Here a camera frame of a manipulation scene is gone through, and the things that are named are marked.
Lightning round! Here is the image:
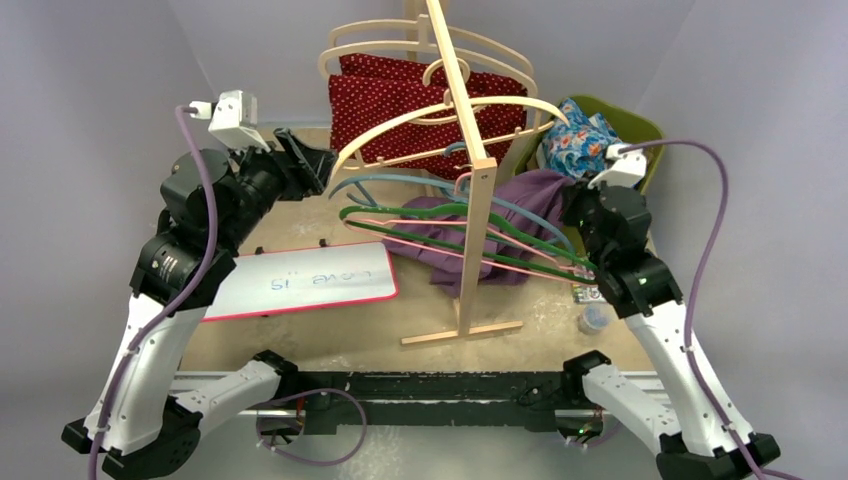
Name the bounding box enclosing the wooden hanger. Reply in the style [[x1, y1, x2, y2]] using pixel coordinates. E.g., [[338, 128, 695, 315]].
[[318, 36, 538, 97], [328, 13, 535, 77], [333, 60, 564, 173]]

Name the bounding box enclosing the grey-blue plastic hanger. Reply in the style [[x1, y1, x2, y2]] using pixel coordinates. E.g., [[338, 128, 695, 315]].
[[328, 173, 577, 254]]

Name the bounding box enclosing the purple garment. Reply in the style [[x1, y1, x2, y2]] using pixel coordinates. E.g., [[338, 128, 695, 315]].
[[382, 170, 577, 298]]

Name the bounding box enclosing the blue floral garment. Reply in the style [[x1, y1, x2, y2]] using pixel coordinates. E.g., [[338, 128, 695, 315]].
[[536, 98, 621, 180]]

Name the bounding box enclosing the pink wire hanger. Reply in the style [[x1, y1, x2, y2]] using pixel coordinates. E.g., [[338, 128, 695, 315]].
[[330, 174, 597, 286]]

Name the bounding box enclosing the green plastic hanger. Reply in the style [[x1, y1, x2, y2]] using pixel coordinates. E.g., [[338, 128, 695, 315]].
[[339, 203, 596, 285]]

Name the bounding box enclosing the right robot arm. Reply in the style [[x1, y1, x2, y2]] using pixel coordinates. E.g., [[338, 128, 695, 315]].
[[561, 184, 780, 479]]

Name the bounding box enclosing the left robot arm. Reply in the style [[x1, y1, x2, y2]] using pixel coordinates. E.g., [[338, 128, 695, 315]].
[[62, 129, 337, 479]]

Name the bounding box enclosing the marker pen box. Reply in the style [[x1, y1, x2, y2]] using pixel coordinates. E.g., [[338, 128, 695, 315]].
[[572, 266, 606, 304]]

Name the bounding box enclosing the green plastic basket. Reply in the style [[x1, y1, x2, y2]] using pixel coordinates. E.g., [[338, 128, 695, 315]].
[[512, 95, 665, 195]]

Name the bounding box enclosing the red polka dot garment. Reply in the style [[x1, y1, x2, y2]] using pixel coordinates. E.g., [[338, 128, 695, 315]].
[[328, 54, 527, 180]]

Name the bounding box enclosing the wooden clothes rack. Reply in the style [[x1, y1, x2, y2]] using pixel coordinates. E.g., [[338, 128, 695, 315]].
[[401, 0, 524, 346]]

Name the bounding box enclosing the small clear plastic cup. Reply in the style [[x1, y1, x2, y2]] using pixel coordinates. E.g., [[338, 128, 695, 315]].
[[577, 304, 611, 335]]

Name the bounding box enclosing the red-edged whiteboard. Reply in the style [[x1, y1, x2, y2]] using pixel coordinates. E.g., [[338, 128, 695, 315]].
[[204, 242, 399, 322]]

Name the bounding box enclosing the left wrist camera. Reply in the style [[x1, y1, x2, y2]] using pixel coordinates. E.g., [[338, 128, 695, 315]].
[[188, 90, 269, 153]]

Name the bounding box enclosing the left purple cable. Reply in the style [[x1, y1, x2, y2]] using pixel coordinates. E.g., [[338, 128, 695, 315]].
[[87, 104, 220, 480]]

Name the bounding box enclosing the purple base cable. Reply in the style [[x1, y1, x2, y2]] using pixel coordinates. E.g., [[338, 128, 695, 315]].
[[255, 388, 367, 468]]

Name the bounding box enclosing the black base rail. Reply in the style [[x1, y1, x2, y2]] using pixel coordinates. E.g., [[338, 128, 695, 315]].
[[260, 371, 612, 438]]

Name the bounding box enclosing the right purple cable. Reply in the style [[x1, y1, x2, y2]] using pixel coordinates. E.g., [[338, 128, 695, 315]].
[[619, 139, 806, 480]]

